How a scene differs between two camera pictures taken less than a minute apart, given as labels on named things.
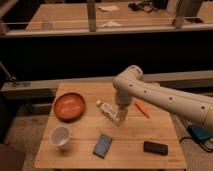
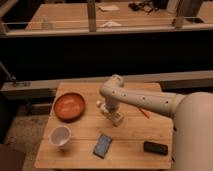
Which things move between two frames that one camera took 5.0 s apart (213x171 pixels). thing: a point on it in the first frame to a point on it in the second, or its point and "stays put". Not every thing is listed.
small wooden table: x=82 y=133 stays put
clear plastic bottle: x=109 y=112 stays put
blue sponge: x=102 y=145 stays put
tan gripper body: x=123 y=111 to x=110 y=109
